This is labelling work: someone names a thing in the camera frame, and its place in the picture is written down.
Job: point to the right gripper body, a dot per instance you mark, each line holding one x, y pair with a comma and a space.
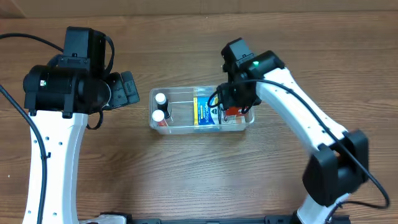
233, 97

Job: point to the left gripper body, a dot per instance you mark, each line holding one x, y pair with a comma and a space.
125, 90

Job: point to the red medicine sachet box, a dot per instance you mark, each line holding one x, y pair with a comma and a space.
233, 111

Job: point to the white Hansaplast plaster box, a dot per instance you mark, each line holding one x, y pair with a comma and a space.
232, 119

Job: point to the black bottle with white cap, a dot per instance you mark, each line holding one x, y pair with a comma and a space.
163, 104

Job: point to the orange tube with white cap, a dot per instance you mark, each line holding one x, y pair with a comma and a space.
158, 117

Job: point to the blue yellow cough drops box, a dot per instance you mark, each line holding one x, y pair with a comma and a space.
204, 114

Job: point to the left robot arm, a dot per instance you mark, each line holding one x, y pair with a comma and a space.
59, 97

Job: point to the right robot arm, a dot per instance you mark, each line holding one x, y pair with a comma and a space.
338, 158

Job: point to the clear plastic container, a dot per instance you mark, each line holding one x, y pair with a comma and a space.
181, 111

